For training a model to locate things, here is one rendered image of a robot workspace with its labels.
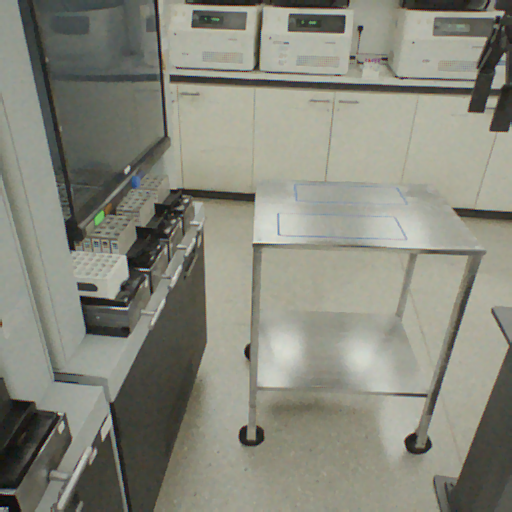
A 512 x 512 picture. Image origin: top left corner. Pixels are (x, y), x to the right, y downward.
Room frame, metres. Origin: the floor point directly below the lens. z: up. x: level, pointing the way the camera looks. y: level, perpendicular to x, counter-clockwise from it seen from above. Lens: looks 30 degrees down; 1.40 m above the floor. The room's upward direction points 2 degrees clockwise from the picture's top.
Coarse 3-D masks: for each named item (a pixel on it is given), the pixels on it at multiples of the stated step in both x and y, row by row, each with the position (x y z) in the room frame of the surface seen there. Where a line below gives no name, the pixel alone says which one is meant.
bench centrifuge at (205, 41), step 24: (192, 0) 3.70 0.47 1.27; (216, 0) 3.67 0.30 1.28; (240, 0) 3.65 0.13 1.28; (264, 0) 3.64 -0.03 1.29; (168, 24) 3.23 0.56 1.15; (192, 24) 3.19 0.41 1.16; (216, 24) 3.17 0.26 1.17; (240, 24) 3.15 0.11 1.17; (168, 48) 3.20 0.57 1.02; (192, 48) 3.17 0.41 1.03; (216, 48) 3.15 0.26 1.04; (240, 48) 3.13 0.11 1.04
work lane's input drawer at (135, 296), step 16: (128, 288) 0.83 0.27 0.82; (144, 288) 0.87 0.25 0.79; (96, 304) 0.79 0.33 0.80; (112, 304) 0.79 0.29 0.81; (128, 304) 0.79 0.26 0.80; (144, 304) 0.86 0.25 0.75; (160, 304) 0.86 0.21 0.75; (96, 320) 0.78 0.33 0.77; (112, 320) 0.78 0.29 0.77; (128, 320) 0.77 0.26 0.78
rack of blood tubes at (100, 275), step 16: (80, 256) 0.88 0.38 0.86; (96, 256) 0.88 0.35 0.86; (112, 256) 0.89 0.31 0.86; (80, 272) 0.82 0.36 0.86; (96, 272) 0.82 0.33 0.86; (112, 272) 0.82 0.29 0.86; (128, 272) 0.88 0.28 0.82; (80, 288) 0.84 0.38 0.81; (96, 288) 0.84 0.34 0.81; (112, 288) 0.80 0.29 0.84
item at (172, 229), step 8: (168, 216) 1.20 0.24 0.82; (176, 216) 1.20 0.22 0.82; (168, 224) 1.14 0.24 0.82; (176, 224) 1.17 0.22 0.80; (160, 232) 1.10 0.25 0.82; (168, 232) 1.10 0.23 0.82; (176, 232) 1.14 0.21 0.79; (152, 240) 1.08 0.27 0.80; (160, 240) 1.08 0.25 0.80; (168, 240) 1.08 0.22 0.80; (176, 240) 1.14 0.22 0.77; (192, 240) 1.17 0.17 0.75; (168, 248) 1.08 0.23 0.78; (176, 248) 1.13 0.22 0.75; (184, 248) 1.13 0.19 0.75; (192, 248) 1.14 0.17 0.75; (184, 256) 1.09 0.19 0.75
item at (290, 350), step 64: (256, 192) 1.38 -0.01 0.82; (320, 192) 1.40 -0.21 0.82; (384, 192) 1.41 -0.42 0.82; (256, 256) 1.06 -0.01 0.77; (256, 320) 1.06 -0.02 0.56; (320, 320) 1.42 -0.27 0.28; (384, 320) 1.43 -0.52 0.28; (256, 384) 1.05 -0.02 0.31; (320, 384) 1.09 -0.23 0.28; (384, 384) 1.10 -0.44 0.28
